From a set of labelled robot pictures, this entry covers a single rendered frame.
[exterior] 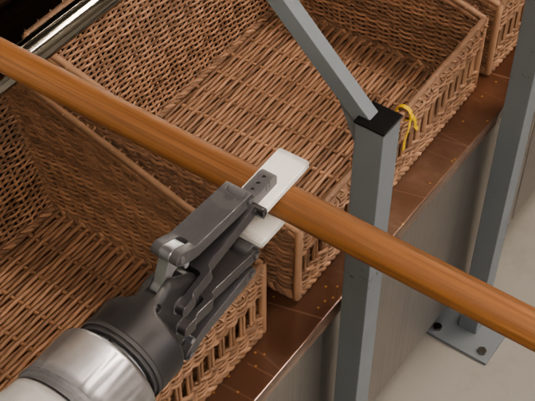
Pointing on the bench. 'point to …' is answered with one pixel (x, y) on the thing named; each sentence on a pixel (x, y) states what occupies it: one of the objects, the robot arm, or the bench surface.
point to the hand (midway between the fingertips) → (271, 196)
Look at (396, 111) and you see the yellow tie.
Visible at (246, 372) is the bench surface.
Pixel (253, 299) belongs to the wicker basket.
